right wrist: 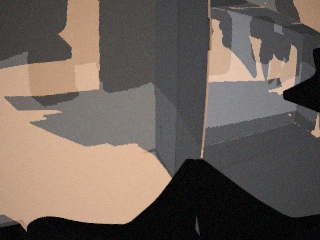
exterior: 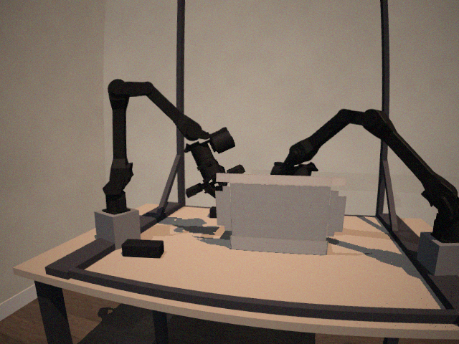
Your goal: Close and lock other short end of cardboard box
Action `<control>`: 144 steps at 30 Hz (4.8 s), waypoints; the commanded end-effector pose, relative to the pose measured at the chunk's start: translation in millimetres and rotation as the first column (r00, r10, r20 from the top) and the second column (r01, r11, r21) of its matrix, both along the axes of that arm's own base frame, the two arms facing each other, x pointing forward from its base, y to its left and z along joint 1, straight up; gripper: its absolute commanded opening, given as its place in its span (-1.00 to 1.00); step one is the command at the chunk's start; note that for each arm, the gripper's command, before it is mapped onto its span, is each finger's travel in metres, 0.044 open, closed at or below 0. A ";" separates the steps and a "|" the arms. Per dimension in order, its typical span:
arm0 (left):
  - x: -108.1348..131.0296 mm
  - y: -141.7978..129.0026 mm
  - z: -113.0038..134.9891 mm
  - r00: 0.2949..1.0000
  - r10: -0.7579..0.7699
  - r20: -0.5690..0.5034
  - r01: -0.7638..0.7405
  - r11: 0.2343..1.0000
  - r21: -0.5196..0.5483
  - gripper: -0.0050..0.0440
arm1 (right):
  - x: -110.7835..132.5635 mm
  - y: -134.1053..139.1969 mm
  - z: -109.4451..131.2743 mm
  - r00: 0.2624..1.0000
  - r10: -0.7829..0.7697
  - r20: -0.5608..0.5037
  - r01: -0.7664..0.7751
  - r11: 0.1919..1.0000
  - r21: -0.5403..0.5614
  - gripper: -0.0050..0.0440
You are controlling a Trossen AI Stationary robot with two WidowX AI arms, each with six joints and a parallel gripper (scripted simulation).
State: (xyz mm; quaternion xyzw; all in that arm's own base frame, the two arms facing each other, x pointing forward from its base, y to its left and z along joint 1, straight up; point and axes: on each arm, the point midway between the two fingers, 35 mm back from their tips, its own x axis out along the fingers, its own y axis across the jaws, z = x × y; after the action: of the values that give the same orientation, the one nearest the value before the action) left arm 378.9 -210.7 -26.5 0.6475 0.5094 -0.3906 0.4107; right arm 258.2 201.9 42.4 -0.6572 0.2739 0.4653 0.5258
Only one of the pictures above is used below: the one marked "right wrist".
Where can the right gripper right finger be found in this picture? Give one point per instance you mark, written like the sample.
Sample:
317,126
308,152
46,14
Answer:
225,211

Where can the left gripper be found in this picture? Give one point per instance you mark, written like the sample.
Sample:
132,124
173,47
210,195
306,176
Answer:
307,93

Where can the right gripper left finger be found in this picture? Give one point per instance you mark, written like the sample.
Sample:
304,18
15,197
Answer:
172,216

